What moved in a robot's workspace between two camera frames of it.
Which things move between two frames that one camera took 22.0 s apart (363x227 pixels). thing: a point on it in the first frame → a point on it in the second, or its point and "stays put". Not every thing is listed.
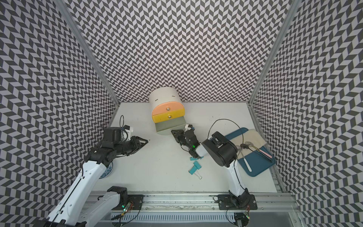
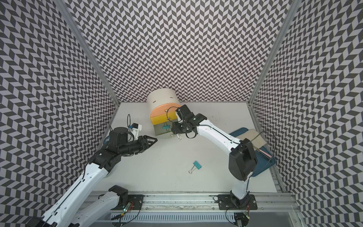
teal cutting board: x=256 y=162 stays put
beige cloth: x=247 y=142 stays put
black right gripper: x=177 y=135 → x=176 y=129
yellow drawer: x=164 y=116 stays put
